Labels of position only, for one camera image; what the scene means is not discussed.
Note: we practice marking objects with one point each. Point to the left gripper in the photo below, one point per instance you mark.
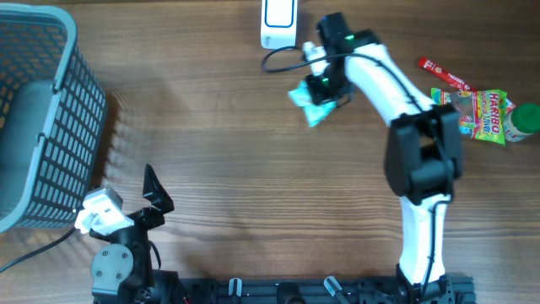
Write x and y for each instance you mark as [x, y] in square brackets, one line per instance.
[155, 193]

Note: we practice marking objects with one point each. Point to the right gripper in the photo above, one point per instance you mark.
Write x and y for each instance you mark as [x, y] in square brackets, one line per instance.
[321, 94]

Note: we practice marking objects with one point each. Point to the mint green snack packet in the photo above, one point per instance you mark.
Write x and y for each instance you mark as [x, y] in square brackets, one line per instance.
[314, 114]

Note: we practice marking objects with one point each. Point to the red Nescafe stick packet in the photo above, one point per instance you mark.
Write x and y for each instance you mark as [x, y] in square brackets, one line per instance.
[443, 74]

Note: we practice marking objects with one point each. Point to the Haribo gummy worms bag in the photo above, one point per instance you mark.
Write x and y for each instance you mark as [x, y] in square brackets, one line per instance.
[480, 112]

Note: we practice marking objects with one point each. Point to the green lid jar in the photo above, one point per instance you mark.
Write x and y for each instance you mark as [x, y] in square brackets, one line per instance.
[521, 122]

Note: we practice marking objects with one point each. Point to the small red carton box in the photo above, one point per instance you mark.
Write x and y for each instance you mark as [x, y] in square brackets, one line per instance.
[509, 106]

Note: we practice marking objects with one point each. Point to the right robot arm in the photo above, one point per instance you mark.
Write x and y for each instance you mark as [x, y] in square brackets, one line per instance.
[423, 155]

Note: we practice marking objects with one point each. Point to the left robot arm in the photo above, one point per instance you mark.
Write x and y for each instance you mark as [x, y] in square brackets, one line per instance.
[122, 271]

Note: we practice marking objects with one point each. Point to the white barcode scanner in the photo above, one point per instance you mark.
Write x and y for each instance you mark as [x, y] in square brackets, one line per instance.
[278, 23]

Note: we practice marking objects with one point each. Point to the grey plastic shopping basket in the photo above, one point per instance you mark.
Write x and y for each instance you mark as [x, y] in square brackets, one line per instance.
[53, 113]

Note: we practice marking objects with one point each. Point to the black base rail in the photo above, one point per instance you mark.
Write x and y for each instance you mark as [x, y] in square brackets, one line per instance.
[376, 289]

